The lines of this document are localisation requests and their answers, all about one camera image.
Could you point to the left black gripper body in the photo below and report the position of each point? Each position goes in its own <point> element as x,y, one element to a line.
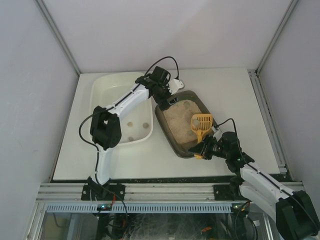
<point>162,99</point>

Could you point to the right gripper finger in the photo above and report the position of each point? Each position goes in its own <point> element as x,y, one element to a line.
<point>201,147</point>
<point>204,153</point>

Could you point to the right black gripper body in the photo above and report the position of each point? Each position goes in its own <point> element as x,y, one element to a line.
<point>205,147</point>

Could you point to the yellow litter scoop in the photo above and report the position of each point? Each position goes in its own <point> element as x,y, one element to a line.
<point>205,124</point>

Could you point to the dark brown litter box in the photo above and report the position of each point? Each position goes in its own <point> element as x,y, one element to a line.
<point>180,150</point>

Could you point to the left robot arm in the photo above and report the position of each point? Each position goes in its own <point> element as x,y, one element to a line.
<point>105,126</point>

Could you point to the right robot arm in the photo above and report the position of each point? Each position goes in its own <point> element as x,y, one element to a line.
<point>292,211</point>

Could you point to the beige litter pellets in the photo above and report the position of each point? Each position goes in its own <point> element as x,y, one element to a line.
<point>178,119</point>

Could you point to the white plastic tub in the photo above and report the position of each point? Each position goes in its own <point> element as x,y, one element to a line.
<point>116,93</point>

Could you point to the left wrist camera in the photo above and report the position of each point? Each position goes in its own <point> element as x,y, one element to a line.
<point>160,75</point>

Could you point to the grey slotted cable duct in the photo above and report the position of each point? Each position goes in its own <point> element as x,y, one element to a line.
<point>140,208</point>

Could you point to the aluminium mounting rail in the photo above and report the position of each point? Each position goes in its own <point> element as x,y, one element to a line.
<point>139,192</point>

